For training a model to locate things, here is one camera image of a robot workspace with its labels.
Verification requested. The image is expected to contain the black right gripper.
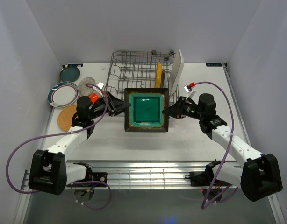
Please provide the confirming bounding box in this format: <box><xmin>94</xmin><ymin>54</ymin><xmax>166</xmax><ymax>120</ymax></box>
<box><xmin>162</xmin><ymin>96</ymin><xmax>204</xmax><ymax>121</ymax></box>

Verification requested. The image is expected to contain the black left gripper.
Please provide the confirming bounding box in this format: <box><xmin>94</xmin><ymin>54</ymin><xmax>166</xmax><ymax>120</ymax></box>
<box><xmin>89</xmin><ymin>91</ymin><xmax>131</xmax><ymax>120</ymax></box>

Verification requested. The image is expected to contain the green square glazed plate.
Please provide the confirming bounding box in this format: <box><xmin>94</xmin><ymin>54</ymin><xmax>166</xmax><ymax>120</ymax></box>
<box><xmin>124</xmin><ymin>88</ymin><xmax>169</xmax><ymax>133</ymax></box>

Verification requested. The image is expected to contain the yellow polka dot plate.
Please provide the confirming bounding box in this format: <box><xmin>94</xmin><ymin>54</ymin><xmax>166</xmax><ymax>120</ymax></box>
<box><xmin>155</xmin><ymin>61</ymin><xmax>165</xmax><ymax>88</ymax></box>

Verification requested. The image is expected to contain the white rectangular plate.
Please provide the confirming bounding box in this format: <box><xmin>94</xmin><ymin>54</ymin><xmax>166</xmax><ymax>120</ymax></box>
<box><xmin>168</xmin><ymin>49</ymin><xmax>184</xmax><ymax>96</ymax></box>

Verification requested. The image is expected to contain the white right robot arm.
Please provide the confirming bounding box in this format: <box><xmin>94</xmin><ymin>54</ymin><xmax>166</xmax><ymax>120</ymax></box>
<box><xmin>163</xmin><ymin>93</ymin><xmax>283</xmax><ymax>202</ymax></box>

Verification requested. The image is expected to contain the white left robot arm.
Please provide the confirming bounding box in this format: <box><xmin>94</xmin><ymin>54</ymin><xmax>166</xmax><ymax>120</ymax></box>
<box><xmin>28</xmin><ymin>91</ymin><xmax>131</xmax><ymax>195</ymax></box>

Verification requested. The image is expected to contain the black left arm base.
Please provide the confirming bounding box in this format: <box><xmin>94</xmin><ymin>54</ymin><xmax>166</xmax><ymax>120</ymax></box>
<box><xmin>89</xmin><ymin>172</ymin><xmax>108</xmax><ymax>188</ymax></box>

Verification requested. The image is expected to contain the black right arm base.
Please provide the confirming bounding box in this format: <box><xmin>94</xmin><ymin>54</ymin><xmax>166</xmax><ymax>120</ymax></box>
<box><xmin>185</xmin><ymin>171</ymin><xmax>228</xmax><ymax>189</ymax></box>

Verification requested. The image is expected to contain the orange round plate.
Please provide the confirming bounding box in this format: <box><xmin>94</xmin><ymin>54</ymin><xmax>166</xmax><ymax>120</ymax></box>
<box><xmin>90</xmin><ymin>93</ymin><xmax>103</xmax><ymax>104</ymax></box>

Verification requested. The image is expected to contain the speckled beige oval plate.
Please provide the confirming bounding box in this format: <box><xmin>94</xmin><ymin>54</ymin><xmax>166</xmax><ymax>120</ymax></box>
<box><xmin>78</xmin><ymin>77</ymin><xmax>96</xmax><ymax>97</ymax></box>

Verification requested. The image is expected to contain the black xdof label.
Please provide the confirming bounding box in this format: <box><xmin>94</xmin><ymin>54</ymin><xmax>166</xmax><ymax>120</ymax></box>
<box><xmin>206</xmin><ymin>63</ymin><xmax>222</xmax><ymax>67</ymax></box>

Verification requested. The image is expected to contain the white plate striped rim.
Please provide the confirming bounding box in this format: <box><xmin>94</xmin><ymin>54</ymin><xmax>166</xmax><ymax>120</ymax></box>
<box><xmin>47</xmin><ymin>81</ymin><xmax>79</xmax><ymax>108</ymax></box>

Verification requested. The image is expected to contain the woven bamboo round plate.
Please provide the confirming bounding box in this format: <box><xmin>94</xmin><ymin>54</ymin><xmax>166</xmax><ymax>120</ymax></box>
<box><xmin>57</xmin><ymin>104</ymin><xmax>77</xmax><ymax>131</ymax></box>

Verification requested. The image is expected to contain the dark teal round plate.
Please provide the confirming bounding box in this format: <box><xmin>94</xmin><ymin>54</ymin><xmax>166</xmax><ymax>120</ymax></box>
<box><xmin>60</xmin><ymin>67</ymin><xmax>80</xmax><ymax>82</ymax></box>

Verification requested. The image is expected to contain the black label back left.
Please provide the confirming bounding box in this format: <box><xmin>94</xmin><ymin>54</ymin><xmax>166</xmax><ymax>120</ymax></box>
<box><xmin>62</xmin><ymin>63</ymin><xmax>83</xmax><ymax>69</ymax></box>

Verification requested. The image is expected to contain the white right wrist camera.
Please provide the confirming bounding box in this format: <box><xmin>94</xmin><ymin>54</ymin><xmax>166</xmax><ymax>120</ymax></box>
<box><xmin>184</xmin><ymin>82</ymin><xmax>196</xmax><ymax>99</ymax></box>

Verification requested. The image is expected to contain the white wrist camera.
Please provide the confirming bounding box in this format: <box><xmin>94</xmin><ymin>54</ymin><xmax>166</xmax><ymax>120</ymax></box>
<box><xmin>184</xmin><ymin>82</ymin><xmax>196</xmax><ymax>99</ymax></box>
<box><xmin>97</xmin><ymin>82</ymin><xmax>104</xmax><ymax>89</ymax></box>

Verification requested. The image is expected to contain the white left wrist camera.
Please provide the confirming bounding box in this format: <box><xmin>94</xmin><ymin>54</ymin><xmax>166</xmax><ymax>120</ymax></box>
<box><xmin>97</xmin><ymin>82</ymin><xmax>104</xmax><ymax>89</ymax></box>

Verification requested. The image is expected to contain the grey wire dish rack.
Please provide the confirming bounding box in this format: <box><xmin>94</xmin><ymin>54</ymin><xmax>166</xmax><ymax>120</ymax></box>
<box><xmin>105</xmin><ymin>50</ymin><xmax>176</xmax><ymax>99</ymax></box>

